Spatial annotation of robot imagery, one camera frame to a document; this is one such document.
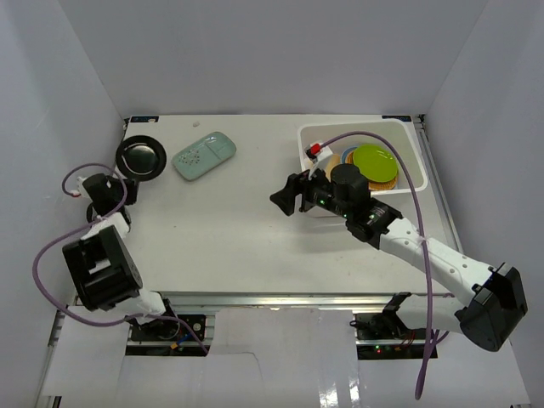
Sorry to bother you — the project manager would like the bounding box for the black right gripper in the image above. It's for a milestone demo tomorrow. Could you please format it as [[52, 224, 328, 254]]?
[[269, 161, 351, 220]]

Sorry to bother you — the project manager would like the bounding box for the black round plate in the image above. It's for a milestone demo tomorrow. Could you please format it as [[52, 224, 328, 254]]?
[[116, 135, 167, 182]]

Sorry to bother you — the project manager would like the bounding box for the blue round plate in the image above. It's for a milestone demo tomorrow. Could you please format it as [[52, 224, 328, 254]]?
[[341, 146, 357, 164]]

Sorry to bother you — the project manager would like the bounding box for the woven wicker round plate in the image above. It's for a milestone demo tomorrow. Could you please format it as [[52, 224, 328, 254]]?
[[368, 176, 398, 191]]

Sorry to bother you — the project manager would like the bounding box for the lime green round plate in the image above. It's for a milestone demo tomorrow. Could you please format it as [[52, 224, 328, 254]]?
[[353, 144, 399, 182]]

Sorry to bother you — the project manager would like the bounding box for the pale green rectangular dish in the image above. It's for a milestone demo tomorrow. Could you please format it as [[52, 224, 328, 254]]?
[[171, 132, 237, 181]]

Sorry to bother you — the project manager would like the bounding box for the tan round plate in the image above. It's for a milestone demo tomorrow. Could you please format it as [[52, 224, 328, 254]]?
[[325, 154, 342, 179]]

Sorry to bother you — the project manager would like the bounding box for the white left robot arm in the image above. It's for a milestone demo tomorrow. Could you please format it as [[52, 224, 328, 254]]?
[[62, 173, 180, 339]]

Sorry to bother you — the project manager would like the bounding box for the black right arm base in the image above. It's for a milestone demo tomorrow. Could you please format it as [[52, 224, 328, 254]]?
[[349, 313, 425, 361]]

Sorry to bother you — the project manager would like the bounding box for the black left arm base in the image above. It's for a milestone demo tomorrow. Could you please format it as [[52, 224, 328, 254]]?
[[126, 314, 210, 357]]

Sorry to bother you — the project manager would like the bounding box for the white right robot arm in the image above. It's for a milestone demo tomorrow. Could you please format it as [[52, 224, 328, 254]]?
[[270, 164, 528, 352]]

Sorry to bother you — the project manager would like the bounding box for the white plastic bin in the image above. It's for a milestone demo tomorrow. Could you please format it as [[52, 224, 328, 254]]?
[[297, 116, 428, 197]]

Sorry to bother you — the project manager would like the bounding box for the blue label sticker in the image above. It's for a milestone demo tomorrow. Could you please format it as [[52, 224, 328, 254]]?
[[129, 116, 159, 123], [382, 115, 412, 122]]

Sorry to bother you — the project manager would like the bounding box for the blue right label sticker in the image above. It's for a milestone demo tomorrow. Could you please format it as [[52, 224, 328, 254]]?
[[382, 115, 412, 122]]

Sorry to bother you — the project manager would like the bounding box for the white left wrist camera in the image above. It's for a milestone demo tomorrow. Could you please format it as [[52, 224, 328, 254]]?
[[68, 177, 89, 198]]

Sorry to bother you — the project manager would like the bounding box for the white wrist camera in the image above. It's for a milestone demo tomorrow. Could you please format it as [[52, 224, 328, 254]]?
[[303, 142, 333, 179], [68, 177, 89, 198]]

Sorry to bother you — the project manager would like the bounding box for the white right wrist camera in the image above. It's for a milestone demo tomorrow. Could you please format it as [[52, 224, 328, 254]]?
[[303, 142, 333, 179]]

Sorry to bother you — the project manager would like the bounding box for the aluminium table frame rail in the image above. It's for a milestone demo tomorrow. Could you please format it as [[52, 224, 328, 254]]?
[[74, 292, 460, 309]]

